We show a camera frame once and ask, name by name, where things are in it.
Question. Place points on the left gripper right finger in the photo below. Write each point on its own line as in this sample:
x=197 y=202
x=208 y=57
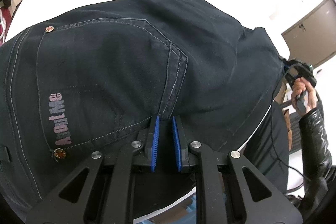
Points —
x=181 y=146

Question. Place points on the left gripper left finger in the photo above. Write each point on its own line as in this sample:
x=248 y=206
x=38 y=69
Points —
x=151 y=145

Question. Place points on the black denim pants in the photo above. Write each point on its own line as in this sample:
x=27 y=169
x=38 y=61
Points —
x=91 y=78

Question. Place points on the person's right hand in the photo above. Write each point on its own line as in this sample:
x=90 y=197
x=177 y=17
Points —
x=303 y=97

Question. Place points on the brown wooden door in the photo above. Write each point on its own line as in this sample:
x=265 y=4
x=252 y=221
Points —
x=312 y=38

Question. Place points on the black shiny jacket sleeve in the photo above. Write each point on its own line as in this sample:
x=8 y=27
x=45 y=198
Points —
x=317 y=163

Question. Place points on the red white bag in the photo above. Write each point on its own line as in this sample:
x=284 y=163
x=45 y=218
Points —
x=5 y=24

